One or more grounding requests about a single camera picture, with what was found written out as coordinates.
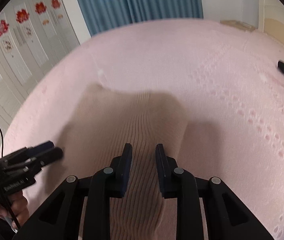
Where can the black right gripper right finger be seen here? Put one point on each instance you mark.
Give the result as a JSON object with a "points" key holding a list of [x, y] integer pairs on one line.
{"points": [[174, 181]]}

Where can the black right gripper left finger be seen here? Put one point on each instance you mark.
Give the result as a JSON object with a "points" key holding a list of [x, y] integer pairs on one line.
{"points": [[111, 181]]}

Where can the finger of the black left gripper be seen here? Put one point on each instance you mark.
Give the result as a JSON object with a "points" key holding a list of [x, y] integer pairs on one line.
{"points": [[25, 153], [35, 164]]}

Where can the pink knitted sweater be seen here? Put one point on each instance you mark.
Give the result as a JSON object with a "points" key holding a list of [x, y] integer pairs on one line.
{"points": [[102, 123]]}

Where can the person's left hand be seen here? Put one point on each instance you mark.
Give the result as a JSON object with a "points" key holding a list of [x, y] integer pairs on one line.
{"points": [[19, 207]]}

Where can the pink patterned bed sheet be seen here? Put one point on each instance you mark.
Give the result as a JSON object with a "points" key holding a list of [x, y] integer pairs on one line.
{"points": [[226, 80]]}

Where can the white wardrobe with flower stickers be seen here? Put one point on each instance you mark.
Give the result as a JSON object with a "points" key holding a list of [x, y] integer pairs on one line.
{"points": [[35, 35]]}

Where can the blue curtain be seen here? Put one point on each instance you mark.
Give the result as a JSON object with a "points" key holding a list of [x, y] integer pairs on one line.
{"points": [[104, 15]]}

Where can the brown cardboard box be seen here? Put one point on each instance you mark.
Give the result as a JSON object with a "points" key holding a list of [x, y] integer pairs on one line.
{"points": [[238, 25]]}

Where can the beige wooden headboard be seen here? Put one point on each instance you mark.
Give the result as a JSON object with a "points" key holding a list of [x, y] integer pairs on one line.
{"points": [[271, 19]]}

